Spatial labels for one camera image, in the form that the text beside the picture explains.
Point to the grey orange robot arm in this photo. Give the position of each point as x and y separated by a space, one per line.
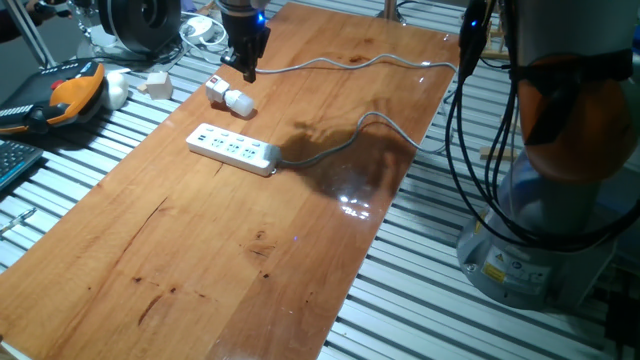
550 210

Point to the white rounded object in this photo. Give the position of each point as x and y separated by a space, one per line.
117 90

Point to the brown wooden board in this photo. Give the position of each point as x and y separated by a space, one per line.
200 250

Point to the black keyboard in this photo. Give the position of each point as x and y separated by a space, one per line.
15 160

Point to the grey aluminium frame strut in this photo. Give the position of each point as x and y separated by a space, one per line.
31 35

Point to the person's hand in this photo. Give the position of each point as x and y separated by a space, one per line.
42 12

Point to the thin metal stand rod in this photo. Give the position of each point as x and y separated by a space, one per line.
83 27

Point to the orange black teach pendant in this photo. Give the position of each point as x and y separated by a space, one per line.
65 95

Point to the black connector with blue light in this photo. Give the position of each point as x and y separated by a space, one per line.
472 35

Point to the white power strip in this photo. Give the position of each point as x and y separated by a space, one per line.
230 147

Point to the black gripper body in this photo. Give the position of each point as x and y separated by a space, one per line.
245 30

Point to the silver pen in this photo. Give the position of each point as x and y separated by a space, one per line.
20 218

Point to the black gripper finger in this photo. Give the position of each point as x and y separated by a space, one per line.
250 72
231 59

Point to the white round socket device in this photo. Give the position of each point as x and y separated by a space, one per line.
200 27

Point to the black filament spool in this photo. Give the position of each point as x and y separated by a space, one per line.
130 25

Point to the tan upright frame pole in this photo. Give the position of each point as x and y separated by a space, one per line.
390 7

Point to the small white box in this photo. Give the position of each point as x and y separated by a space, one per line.
159 86

